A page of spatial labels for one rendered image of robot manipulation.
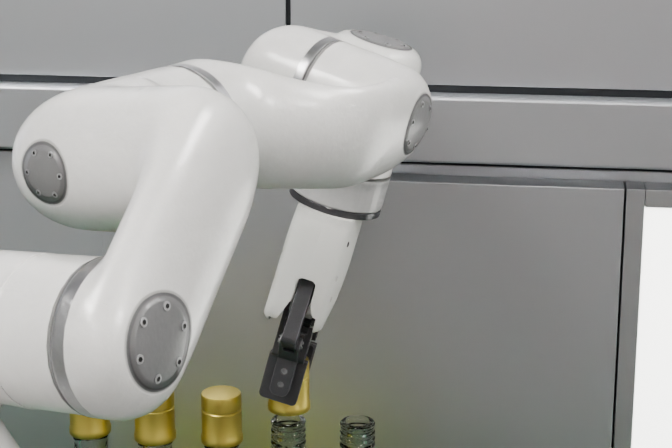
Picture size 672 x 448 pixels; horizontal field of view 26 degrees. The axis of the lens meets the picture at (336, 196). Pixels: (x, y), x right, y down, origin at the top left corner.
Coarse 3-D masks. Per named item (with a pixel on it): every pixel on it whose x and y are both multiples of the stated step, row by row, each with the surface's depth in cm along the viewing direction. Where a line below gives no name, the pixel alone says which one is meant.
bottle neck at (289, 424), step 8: (280, 416) 123; (288, 416) 123; (296, 416) 123; (272, 424) 121; (280, 424) 121; (288, 424) 121; (296, 424) 121; (304, 424) 121; (272, 432) 121; (280, 432) 121; (288, 432) 121; (296, 432) 121; (304, 432) 122; (272, 440) 122; (280, 440) 121; (288, 440) 121; (296, 440) 121; (304, 440) 122
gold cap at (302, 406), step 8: (304, 376) 120; (304, 384) 120; (304, 392) 120; (272, 400) 120; (304, 400) 120; (272, 408) 120; (280, 408) 120; (288, 408) 120; (296, 408) 120; (304, 408) 120
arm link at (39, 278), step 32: (0, 256) 79; (32, 256) 78; (64, 256) 77; (96, 256) 77; (0, 288) 76; (32, 288) 75; (0, 320) 75; (32, 320) 74; (0, 352) 75; (32, 352) 74; (0, 384) 76; (32, 384) 75
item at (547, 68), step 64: (0, 0) 132; (64, 0) 131; (128, 0) 131; (192, 0) 130; (256, 0) 129; (320, 0) 128; (384, 0) 127; (448, 0) 127; (512, 0) 126; (576, 0) 125; (640, 0) 124; (0, 64) 134; (64, 64) 133; (128, 64) 132; (448, 64) 128; (512, 64) 127; (576, 64) 126; (640, 64) 126; (0, 128) 133; (448, 128) 127; (512, 128) 126; (576, 128) 125; (640, 128) 125; (0, 192) 137
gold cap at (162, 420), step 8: (168, 400) 122; (160, 408) 122; (168, 408) 122; (144, 416) 122; (152, 416) 122; (160, 416) 122; (168, 416) 122; (136, 424) 123; (144, 424) 122; (152, 424) 122; (160, 424) 122; (168, 424) 122; (136, 432) 123; (144, 432) 122; (152, 432) 122; (160, 432) 122; (168, 432) 123; (136, 440) 123; (144, 440) 122; (152, 440) 122; (160, 440) 122; (168, 440) 123
